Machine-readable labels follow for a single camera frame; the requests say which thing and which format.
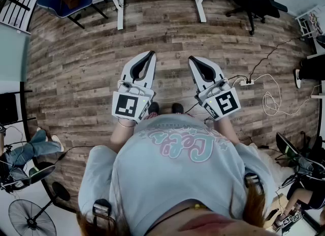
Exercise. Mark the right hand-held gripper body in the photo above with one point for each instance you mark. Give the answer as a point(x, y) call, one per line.
point(224, 103)

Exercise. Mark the white slatted rack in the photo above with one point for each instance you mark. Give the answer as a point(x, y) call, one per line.
point(15, 14)

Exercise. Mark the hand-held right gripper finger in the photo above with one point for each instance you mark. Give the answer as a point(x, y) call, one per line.
point(196, 77)
point(215, 68)

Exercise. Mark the black metal frame rack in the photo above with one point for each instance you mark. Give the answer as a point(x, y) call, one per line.
point(8, 108)

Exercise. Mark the white power strip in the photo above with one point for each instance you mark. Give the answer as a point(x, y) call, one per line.
point(246, 82)

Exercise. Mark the black and green bag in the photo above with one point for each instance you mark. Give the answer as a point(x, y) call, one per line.
point(43, 174)

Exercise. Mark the person's left forearm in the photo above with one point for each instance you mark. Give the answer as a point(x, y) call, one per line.
point(122, 136)

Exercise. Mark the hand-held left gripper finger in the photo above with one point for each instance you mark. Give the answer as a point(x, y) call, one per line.
point(128, 67)
point(151, 75)

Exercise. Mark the person's light blue printed t-shirt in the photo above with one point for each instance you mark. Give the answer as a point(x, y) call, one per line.
point(165, 179)

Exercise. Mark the black pedestal floor fan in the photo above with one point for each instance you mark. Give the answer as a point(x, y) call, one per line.
point(31, 219)

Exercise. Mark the white standing desk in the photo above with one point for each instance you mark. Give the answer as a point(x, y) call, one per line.
point(120, 14)

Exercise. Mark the thin gold bangle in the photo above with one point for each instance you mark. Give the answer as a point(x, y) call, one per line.
point(127, 126)

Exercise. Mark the person's right forearm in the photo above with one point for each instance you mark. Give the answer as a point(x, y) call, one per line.
point(227, 128)

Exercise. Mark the blue chair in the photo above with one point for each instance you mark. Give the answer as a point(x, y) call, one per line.
point(50, 1)

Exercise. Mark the person's head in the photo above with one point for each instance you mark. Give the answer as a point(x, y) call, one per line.
point(208, 226)

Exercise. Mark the black floor bag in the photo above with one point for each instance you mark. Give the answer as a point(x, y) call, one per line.
point(287, 146)

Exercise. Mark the person's black left shoe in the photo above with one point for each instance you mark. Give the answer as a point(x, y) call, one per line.
point(154, 108)

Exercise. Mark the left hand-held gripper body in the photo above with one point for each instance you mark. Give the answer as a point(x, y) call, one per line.
point(127, 105)

